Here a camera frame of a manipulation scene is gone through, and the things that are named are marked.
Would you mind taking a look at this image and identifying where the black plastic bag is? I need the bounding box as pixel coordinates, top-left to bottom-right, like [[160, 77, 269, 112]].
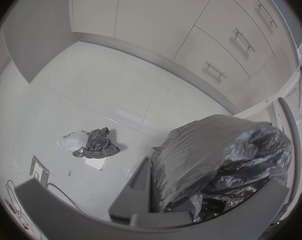
[[149, 114, 294, 222]]

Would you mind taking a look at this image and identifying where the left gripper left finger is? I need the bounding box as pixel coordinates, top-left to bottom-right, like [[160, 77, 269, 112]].
[[109, 156, 152, 225]]

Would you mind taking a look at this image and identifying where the clear printed wrapper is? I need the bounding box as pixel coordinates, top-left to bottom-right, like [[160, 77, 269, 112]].
[[59, 130, 91, 152]]

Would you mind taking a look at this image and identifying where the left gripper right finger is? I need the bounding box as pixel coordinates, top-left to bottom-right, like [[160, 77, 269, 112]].
[[165, 198, 195, 221]]

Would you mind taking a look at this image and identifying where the crumpled black plastic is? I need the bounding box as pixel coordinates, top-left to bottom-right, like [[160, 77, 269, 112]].
[[72, 127, 121, 159]]

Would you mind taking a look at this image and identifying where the black cable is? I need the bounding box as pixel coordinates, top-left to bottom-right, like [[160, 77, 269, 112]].
[[46, 182, 79, 207]]

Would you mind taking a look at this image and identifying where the beige cabinet with drawers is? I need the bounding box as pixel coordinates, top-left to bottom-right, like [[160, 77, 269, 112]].
[[69, 0, 302, 116]]

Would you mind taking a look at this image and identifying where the white chair with grey seat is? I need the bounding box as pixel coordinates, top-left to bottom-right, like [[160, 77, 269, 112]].
[[232, 68, 302, 184]]

